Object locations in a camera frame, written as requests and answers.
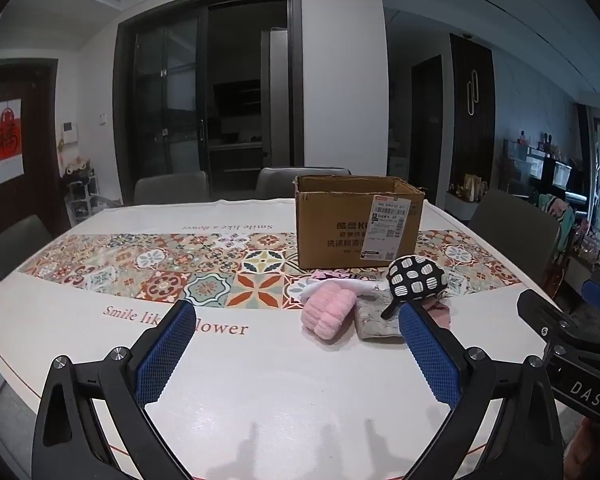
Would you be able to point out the display shelf unit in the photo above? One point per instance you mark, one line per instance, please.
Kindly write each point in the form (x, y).
(545, 170)

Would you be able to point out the grey tree print pouch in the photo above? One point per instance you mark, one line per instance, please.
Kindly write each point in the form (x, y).
(375, 322)

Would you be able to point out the dark wooden entrance door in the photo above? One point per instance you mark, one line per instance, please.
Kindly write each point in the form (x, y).
(40, 110)

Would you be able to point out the white cloth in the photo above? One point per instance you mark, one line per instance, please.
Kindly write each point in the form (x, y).
(307, 291)

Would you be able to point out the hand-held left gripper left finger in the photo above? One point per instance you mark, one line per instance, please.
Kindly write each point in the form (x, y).
(165, 355)

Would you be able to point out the red white door poster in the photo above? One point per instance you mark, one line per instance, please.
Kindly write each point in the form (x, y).
(7, 145)

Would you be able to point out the brown cardboard box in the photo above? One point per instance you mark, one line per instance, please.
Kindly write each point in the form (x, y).
(330, 230)

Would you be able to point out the white wall intercom panel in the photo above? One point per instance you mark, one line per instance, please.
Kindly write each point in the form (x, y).
(70, 132)

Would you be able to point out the person's right hand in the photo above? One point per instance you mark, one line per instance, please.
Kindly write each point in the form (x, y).
(582, 442)

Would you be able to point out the dark interior door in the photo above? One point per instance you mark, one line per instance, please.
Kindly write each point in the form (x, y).
(427, 125)

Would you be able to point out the silver refrigerator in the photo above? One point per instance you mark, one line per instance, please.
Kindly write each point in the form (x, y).
(275, 100)

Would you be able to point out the dark slatted wall panel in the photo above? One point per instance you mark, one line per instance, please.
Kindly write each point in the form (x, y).
(485, 150)

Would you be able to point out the dark framed sliding glass door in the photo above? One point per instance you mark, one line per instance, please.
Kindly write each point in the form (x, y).
(180, 85)

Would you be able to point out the small pink cloth item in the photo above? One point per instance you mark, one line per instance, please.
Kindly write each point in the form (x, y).
(440, 317)

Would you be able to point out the black white patterned pouch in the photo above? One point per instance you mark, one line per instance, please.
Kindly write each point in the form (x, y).
(415, 275)

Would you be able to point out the grey dining chair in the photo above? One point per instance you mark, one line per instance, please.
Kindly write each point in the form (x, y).
(280, 182)
(17, 247)
(170, 187)
(515, 230)

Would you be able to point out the metal loop wall ornament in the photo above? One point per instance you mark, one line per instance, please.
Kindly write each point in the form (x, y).
(472, 92)

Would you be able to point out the white low cabinet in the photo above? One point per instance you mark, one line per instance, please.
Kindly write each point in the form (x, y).
(462, 207)

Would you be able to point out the pink plush headband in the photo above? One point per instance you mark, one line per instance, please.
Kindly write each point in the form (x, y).
(327, 312)

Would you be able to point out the white storage trolley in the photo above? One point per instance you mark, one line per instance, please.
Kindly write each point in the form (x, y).
(82, 195)

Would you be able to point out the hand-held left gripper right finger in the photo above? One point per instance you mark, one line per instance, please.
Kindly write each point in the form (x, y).
(430, 360)

